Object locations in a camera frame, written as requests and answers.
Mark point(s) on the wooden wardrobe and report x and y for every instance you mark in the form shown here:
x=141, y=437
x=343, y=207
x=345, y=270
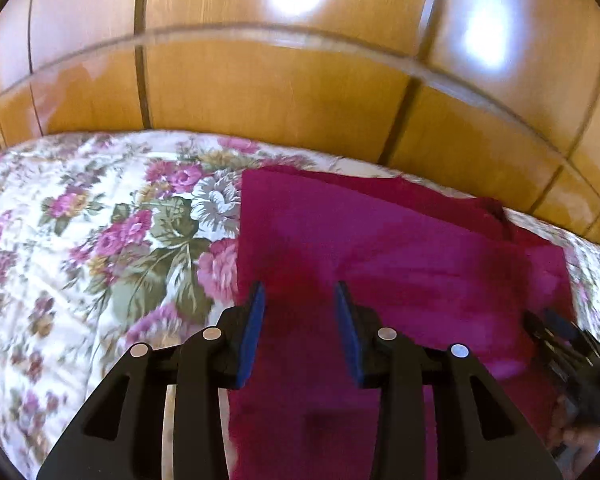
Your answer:
x=280, y=60

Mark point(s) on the person's right hand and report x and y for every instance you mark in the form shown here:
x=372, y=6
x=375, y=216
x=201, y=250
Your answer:
x=575, y=437

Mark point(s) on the dark red knit garment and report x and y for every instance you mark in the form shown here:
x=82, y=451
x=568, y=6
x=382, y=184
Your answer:
x=380, y=260

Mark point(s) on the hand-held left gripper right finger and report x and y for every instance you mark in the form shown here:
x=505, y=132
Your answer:
x=347, y=340

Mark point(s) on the floral bedspread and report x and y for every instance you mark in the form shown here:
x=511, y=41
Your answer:
x=105, y=240

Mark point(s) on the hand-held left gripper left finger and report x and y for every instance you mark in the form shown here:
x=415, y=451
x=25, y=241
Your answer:
x=254, y=340

